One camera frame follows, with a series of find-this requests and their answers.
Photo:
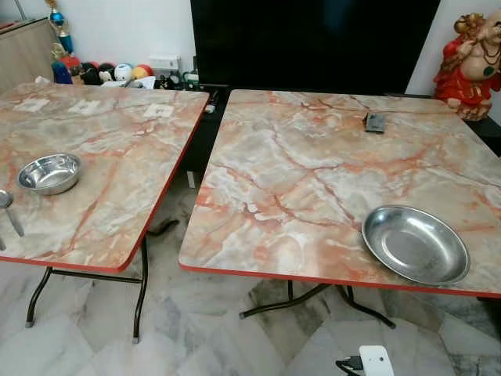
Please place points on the large steel plate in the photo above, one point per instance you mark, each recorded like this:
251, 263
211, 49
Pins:
415, 244

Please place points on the red laughing Buddha statue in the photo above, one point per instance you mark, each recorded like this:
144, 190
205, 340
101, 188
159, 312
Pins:
462, 78

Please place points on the small dark grey wallet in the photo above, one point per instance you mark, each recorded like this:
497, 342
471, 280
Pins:
375, 123

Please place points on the marble-top red-edged folding table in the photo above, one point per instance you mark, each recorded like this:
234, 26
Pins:
109, 157
313, 180

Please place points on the black television screen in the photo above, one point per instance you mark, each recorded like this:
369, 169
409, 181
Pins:
313, 43

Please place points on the white paper label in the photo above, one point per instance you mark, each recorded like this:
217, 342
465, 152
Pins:
84, 107
158, 110

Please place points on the white electrical box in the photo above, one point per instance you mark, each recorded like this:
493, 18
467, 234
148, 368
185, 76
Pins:
164, 63

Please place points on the orange round toy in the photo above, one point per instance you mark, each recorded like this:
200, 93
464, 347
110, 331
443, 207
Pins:
142, 72

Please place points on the white round toy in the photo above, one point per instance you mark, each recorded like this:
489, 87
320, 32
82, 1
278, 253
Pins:
124, 72

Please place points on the black round toy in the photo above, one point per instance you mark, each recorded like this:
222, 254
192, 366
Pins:
91, 74

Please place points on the red round toy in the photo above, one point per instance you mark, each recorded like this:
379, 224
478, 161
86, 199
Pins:
70, 61

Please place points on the small steel bowl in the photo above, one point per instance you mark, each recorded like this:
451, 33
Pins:
48, 174

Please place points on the blue and gold trophy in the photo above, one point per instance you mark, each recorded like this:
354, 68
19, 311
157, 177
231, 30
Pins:
61, 31

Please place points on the steel spoon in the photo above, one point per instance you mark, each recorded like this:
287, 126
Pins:
6, 199

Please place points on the light wooden cabinet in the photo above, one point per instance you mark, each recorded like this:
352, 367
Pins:
23, 55

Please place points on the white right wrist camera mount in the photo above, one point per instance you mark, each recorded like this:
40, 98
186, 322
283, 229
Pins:
377, 362

